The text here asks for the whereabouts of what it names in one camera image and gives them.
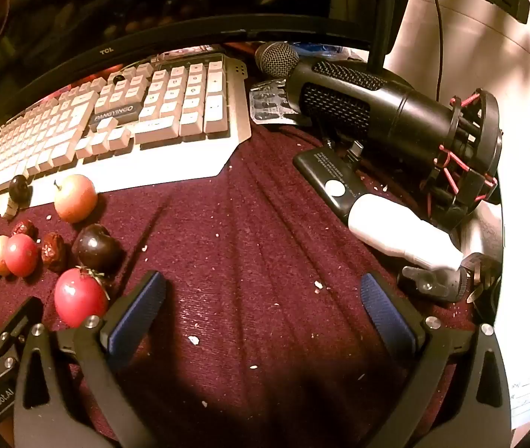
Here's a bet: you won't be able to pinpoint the small red tomato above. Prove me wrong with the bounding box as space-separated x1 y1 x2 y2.
4 233 39 277

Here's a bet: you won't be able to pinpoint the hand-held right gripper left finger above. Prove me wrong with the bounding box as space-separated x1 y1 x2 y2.
13 270 168 448

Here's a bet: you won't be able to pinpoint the black shock mount red cords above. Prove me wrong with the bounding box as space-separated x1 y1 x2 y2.
421 88 504 218

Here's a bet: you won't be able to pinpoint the black computer monitor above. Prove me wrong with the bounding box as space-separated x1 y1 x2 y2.
0 0 378 136

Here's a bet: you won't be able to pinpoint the black knob clamp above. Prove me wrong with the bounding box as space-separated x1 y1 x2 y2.
398 252 501 304

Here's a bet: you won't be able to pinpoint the black microphone stand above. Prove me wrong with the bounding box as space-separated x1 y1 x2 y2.
368 0 530 73

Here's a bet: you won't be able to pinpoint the black power bank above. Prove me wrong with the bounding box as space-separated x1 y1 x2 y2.
293 146 368 225

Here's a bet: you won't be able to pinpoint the blue plastic packet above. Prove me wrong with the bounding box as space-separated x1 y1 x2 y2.
293 42 354 59

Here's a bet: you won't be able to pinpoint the black condenser microphone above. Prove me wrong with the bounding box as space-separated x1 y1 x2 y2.
285 58 457 159

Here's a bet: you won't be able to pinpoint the large dark plum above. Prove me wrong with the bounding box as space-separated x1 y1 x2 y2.
75 224 123 274

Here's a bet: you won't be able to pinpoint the thin red cable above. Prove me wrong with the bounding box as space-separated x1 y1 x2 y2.
427 0 444 101

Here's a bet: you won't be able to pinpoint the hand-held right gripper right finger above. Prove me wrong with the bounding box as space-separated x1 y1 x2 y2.
359 273 513 448

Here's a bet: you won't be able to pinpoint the white plastic bottle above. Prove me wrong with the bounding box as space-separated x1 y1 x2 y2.
348 193 464 271

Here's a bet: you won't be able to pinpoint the wrinkled red date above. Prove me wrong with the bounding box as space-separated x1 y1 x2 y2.
12 219 39 242
41 232 67 272

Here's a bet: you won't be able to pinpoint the maroon cloth mat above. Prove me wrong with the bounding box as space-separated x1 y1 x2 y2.
0 121 499 448

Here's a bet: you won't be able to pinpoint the white computer keyboard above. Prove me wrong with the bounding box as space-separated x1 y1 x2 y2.
0 51 253 218

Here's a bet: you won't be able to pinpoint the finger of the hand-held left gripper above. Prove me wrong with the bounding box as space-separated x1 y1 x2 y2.
0 298 44 386

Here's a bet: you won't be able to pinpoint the pink yellow apple with stem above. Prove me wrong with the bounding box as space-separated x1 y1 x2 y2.
53 174 99 224

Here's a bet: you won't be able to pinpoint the black usb plug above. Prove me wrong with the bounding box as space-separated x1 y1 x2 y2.
342 140 364 162

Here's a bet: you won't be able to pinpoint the silver mesh handheld microphone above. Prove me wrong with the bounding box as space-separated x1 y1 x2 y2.
254 41 303 78

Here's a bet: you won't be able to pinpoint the dark cherry plum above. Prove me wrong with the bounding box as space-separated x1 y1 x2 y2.
8 174 32 206

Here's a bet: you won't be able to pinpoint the silver pill blister pack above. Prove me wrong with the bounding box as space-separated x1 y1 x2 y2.
249 79 308 126

